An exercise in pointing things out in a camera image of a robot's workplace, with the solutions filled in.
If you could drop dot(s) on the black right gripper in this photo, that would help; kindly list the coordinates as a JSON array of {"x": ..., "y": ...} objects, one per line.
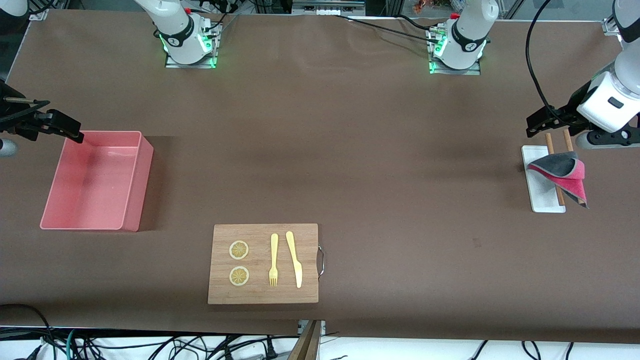
[{"x": 11, "y": 119}]

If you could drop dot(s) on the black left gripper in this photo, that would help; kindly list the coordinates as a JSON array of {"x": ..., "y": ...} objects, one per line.
[{"x": 571, "y": 109}]

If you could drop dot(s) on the red and grey cloth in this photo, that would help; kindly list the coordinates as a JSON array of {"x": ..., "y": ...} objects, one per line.
[{"x": 565, "y": 167}]

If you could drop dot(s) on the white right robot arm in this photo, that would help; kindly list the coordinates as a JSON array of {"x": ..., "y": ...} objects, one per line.
[{"x": 175, "y": 25}]

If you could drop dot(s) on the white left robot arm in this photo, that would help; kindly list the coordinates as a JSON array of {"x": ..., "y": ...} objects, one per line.
[{"x": 470, "y": 30}]

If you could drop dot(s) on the pink plastic bin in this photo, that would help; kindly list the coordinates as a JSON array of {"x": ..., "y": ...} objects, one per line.
[{"x": 95, "y": 185}]

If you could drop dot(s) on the white rectangular tray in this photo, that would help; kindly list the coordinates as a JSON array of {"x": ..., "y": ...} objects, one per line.
[{"x": 542, "y": 197}]

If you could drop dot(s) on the orange object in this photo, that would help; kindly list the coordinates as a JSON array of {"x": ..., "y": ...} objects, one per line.
[{"x": 422, "y": 6}]

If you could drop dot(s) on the yellow lemon slice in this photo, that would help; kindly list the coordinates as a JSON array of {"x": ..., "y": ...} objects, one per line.
[
  {"x": 239, "y": 276},
  {"x": 239, "y": 250}
]

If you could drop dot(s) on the grey metal box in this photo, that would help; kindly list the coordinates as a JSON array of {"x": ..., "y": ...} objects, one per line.
[{"x": 327, "y": 7}]

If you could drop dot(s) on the yellow plastic fork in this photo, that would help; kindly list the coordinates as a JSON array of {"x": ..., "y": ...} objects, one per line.
[{"x": 274, "y": 245}]

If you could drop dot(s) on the wooden cutting board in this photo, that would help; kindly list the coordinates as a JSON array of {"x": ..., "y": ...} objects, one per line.
[{"x": 260, "y": 295}]

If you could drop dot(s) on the yellow plastic knife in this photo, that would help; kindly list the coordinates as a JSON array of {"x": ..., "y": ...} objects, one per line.
[{"x": 297, "y": 272}]

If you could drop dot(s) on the brown wooden plank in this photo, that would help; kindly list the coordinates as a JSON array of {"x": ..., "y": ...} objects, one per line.
[{"x": 307, "y": 345}]

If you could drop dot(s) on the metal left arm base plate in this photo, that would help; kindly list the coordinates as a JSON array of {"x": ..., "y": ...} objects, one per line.
[{"x": 455, "y": 72}]

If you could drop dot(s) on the aluminium corner bracket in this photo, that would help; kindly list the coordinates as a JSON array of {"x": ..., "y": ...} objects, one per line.
[
  {"x": 39, "y": 15},
  {"x": 609, "y": 26}
]

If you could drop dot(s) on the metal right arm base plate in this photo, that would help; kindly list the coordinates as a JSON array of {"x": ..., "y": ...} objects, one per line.
[{"x": 190, "y": 66}]

